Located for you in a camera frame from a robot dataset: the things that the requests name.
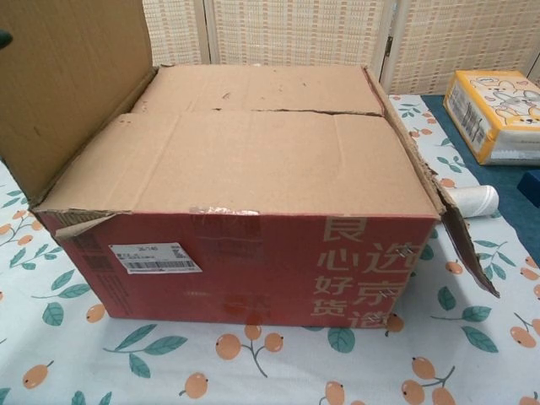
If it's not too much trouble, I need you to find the red cardboard box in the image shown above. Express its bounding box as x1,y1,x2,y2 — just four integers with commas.
0,0,501,330

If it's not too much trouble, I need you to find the bamboo folding screen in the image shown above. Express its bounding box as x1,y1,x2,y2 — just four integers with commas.
145,0,540,96

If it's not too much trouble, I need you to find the floral print tablecloth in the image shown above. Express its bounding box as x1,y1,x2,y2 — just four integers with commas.
0,94,540,405

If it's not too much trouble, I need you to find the orange corgi tissue pack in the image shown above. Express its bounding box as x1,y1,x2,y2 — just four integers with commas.
442,69,540,166

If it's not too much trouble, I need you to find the dark blue rectangular box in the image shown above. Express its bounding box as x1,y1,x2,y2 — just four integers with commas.
516,170,540,208

